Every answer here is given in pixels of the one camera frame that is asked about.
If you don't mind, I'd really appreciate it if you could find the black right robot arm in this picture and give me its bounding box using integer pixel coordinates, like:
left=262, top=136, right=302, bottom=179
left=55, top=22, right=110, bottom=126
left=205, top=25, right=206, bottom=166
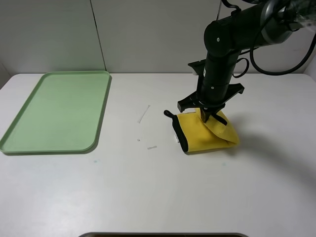
left=189, top=0, right=316, bottom=124

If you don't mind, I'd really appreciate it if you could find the green plastic tray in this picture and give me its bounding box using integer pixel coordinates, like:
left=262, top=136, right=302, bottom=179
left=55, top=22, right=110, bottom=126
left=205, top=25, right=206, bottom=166
left=0, top=71, right=111, bottom=155

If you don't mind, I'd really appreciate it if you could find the long white plastic strip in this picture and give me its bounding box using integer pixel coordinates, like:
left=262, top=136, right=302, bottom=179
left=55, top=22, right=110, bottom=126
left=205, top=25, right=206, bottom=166
left=137, top=105, right=151, bottom=124

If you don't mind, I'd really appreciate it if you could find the yellow towel with black trim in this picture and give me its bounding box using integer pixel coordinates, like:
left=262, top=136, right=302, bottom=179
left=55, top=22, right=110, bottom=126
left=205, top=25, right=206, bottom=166
left=164, top=108, right=240, bottom=153

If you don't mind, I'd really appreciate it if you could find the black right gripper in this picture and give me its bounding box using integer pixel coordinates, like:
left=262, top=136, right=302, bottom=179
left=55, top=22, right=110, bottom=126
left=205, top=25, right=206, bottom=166
left=196, top=98, right=226, bottom=123

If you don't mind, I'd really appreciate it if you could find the black right camera cable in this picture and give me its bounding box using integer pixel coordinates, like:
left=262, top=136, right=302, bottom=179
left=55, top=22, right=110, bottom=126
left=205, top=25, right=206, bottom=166
left=232, top=34, right=316, bottom=79

